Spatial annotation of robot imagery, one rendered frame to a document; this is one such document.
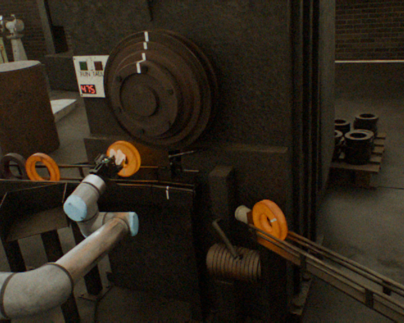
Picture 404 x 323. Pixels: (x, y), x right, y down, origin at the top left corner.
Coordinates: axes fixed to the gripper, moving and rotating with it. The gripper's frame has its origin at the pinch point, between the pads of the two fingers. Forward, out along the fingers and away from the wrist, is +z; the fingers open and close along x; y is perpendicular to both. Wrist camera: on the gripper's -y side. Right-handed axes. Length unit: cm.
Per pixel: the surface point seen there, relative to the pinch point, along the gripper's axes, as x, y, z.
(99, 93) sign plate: 16.0, 18.9, 18.4
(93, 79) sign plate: 17.3, 25.3, 20.2
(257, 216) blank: -63, -10, -17
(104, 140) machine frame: 15.6, -0.4, 9.3
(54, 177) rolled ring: 44.1, -15.7, -2.7
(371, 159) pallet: -93, -116, 150
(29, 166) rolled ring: 58, -11, -2
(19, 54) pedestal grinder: 646, -201, 533
